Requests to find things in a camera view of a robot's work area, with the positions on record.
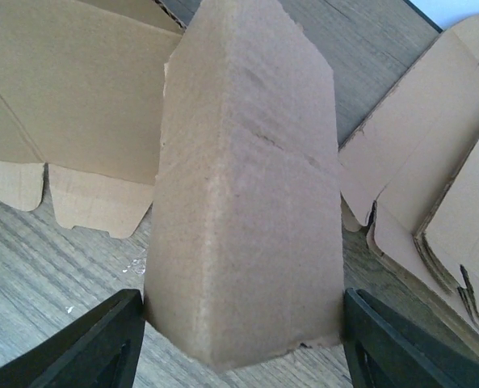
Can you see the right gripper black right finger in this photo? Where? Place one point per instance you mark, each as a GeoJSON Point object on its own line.
{"type": "Point", "coordinates": [384, 349]}

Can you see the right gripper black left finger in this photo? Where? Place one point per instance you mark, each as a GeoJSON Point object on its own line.
{"type": "Point", "coordinates": [99, 349]}

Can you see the right black corner frame post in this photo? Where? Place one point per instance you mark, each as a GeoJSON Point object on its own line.
{"type": "Point", "coordinates": [424, 16]}

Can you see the pile of flat cardboard blanks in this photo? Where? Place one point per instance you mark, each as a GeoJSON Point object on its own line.
{"type": "Point", "coordinates": [410, 174]}

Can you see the brown cardboard box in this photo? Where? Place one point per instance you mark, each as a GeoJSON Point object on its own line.
{"type": "Point", "coordinates": [223, 128]}

